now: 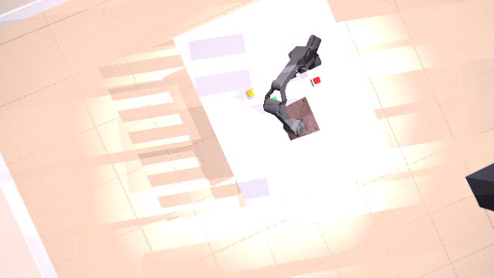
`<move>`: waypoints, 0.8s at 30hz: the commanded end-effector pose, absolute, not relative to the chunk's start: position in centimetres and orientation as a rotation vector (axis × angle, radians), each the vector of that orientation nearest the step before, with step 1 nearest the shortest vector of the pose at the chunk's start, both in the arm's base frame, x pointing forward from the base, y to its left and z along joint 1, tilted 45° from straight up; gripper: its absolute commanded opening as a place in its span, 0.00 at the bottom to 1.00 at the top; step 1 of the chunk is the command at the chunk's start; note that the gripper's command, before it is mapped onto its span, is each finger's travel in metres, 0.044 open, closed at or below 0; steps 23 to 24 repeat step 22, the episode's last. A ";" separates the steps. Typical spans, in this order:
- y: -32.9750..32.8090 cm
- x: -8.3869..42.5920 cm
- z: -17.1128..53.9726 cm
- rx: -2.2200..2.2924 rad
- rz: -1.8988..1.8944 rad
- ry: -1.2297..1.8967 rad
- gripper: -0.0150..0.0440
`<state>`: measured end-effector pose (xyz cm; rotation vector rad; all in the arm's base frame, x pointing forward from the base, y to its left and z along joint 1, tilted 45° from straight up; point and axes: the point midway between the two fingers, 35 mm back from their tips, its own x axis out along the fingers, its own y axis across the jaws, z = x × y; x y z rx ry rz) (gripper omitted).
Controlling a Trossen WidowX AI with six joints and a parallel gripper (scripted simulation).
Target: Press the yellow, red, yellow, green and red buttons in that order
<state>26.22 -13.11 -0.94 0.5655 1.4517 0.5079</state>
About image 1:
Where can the yellow button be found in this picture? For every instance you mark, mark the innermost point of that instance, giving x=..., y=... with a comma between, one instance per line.
x=250, y=93

